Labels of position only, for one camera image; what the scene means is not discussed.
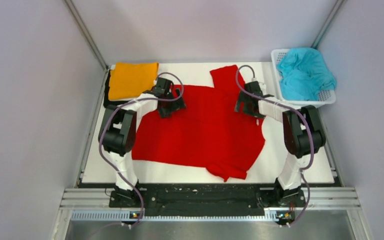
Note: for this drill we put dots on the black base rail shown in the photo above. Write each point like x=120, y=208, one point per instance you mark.
x=207, y=199

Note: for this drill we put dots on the red t-shirt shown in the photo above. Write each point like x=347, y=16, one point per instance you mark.
x=208, y=133

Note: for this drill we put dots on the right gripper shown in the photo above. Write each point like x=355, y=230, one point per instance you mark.
x=243, y=98

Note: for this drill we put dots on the white plastic basket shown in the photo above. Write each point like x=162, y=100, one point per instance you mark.
x=325, y=97

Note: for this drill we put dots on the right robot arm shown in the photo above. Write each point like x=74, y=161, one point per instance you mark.
x=303, y=136

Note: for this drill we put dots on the white folded t-shirt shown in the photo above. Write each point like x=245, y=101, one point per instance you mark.
x=157, y=74

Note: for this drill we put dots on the aluminium corner post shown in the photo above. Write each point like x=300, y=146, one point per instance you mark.
x=328, y=22
x=70, y=5

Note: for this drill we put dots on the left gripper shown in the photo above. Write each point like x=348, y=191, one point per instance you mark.
x=177, y=104

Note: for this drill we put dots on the black folded t-shirt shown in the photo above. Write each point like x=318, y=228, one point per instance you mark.
x=114, y=94

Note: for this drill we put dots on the left aluminium corner post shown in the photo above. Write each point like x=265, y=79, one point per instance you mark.
x=70, y=5

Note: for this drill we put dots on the right aluminium corner post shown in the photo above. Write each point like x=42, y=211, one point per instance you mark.
x=328, y=22

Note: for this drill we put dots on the teal t-shirt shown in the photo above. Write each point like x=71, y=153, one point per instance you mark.
x=304, y=75

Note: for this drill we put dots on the orange folded t-shirt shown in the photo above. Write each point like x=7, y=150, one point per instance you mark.
x=132, y=80

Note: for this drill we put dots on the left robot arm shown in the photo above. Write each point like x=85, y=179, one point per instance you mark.
x=118, y=131

